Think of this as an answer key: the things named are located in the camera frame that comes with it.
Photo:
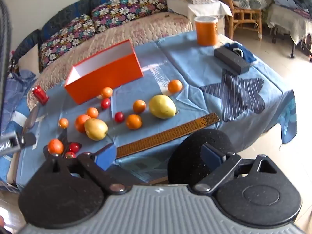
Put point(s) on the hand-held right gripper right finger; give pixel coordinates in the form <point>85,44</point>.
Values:
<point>212,155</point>

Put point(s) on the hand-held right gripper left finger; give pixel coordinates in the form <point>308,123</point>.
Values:
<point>105,156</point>

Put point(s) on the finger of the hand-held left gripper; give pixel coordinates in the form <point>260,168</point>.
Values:
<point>29,140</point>

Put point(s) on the large orange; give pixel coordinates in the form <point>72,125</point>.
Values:
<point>80,121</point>

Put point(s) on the orange cardboard box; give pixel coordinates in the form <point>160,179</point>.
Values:
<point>109,78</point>

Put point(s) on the blue and white folded cloth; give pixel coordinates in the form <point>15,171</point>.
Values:
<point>11,126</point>

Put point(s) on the black round disc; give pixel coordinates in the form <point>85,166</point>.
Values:
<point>187,156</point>

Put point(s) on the small orange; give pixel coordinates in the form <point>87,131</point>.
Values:
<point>133,121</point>
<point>175,86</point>
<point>55,146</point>

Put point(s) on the small yellow pear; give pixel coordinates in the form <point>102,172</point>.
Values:
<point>96,129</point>

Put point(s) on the red soda can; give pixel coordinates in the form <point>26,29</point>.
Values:
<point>41,95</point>

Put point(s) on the brown wooden ruler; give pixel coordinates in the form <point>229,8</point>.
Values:
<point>165,135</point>

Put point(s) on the crumpled blue cloth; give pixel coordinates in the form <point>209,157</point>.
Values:
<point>19,82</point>

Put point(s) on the small orange tomato at right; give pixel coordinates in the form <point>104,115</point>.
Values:
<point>139,106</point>

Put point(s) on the large yellow pear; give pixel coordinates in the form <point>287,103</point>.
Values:
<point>162,106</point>

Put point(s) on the beige cushion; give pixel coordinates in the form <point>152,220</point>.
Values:
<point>29,61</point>

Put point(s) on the light blue star-print tablecloth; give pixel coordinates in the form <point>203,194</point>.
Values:
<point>195,65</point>

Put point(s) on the black rectangular case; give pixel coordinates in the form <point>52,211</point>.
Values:
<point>231,62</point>

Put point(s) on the floral cushion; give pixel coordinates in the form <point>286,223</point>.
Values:
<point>129,9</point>
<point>68,43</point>

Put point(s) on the dark blue cloth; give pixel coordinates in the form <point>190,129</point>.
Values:
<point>247,53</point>

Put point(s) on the small orange box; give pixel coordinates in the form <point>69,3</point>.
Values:
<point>206,31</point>

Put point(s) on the dark blue sofa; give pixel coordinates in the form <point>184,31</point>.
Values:
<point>65,13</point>

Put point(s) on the rattan chair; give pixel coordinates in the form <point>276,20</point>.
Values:
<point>241,19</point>

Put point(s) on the white cloth covered side table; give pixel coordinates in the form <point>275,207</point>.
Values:
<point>209,8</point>

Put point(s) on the beige cloth covered furniture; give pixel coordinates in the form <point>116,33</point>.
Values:
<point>287,22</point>

